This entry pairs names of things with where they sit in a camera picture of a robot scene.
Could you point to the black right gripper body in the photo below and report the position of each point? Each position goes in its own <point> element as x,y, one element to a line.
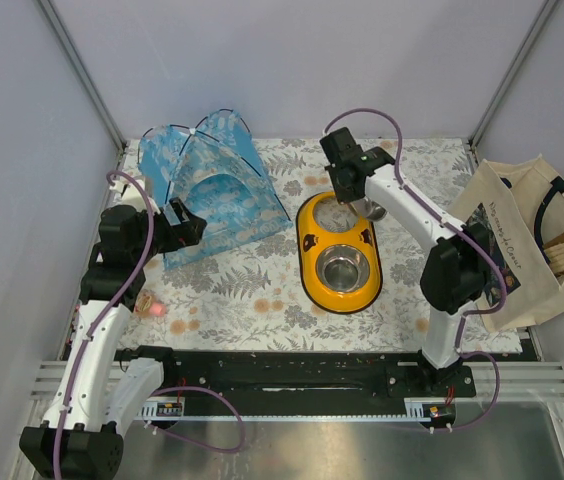
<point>343,195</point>

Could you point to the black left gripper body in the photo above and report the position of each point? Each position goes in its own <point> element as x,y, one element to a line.
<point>165,237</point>

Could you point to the steel pet bowl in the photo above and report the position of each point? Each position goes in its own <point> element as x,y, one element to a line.
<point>342,268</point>
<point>369,209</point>

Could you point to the blue snowman pet tent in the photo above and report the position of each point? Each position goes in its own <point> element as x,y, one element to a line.
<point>215,170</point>

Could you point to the blue snowman tent mat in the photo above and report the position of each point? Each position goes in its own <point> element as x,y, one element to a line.
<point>235,216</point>

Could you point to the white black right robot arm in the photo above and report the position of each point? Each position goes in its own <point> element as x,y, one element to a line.
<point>458,265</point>

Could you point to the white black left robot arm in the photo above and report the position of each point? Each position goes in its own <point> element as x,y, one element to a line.
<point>81,435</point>

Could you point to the pink pet toy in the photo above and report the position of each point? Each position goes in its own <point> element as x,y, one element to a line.
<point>148,306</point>

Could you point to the floral white tablecloth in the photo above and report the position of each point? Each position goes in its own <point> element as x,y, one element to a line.
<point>251,297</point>

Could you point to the beige canvas tote bag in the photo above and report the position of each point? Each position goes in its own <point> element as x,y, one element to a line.
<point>522,207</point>

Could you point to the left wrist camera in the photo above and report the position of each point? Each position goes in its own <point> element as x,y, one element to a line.
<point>130,194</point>

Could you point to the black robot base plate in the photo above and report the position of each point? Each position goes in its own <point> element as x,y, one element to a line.
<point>223,375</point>

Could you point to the white slotted cable duct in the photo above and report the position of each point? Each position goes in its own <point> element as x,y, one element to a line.
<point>286,406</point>

